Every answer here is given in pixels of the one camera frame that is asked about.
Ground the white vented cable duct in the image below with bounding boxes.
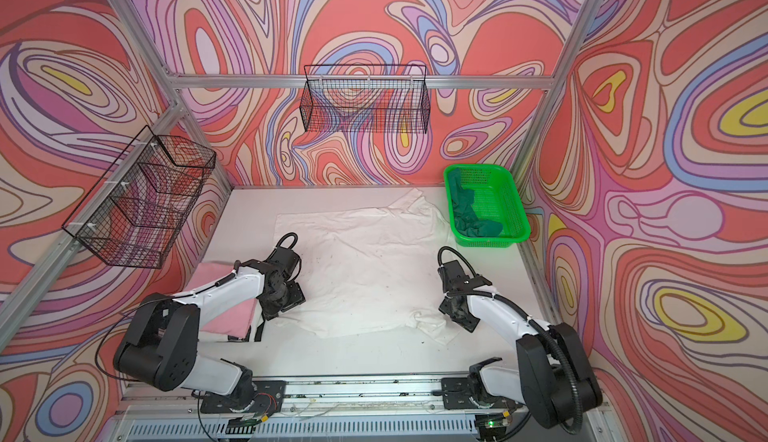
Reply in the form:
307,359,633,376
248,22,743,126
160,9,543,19
112,414,478,441

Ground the aluminium frame right post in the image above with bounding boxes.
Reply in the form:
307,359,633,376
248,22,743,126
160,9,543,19
511,0,604,184

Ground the black wire basket wall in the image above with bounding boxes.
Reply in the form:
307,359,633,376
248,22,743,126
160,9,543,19
62,126,216,269
299,62,431,134

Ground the pink folded t shirt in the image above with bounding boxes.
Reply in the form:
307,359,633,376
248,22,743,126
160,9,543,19
182,262,264,342

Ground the black wire basket left wall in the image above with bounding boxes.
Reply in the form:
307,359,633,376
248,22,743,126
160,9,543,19
62,126,216,269

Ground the green plastic basket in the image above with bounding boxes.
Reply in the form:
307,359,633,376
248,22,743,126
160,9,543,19
443,164,531,248

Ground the green t shirt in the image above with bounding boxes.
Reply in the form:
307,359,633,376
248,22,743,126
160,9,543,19
448,169,503,238

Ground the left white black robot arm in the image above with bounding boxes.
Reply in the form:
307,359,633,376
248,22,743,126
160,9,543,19
113,232,305,412

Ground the aluminium frame back bar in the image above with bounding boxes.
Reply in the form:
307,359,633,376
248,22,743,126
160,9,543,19
167,73,556,90

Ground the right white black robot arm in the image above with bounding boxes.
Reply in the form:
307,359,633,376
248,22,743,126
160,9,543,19
436,246,603,441

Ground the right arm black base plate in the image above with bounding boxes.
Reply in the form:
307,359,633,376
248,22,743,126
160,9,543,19
433,376,522,412

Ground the aluminium frame left bar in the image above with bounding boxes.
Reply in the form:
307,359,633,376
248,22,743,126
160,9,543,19
1,102,182,349

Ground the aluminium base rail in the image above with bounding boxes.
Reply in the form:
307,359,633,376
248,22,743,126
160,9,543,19
113,372,607,425

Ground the aluminium frame post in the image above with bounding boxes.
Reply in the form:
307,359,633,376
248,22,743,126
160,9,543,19
511,0,604,184
88,0,235,194

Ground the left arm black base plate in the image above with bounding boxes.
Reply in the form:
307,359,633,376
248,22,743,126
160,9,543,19
200,379,287,415

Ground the aluminium frame bar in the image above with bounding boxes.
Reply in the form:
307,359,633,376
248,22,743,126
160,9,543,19
167,73,556,90
1,102,182,349

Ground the aluminium frame left post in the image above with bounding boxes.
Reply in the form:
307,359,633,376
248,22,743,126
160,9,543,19
88,0,235,194

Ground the black wire basket back wall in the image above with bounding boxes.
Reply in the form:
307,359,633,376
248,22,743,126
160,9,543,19
299,62,431,134

